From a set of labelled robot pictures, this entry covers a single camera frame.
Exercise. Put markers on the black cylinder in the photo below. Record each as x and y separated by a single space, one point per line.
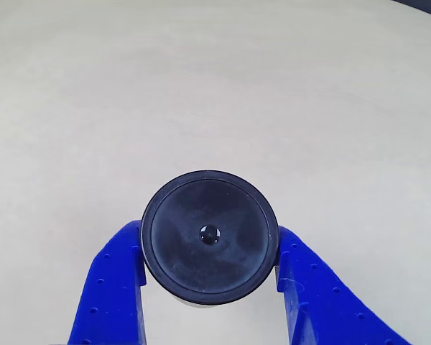
208 237

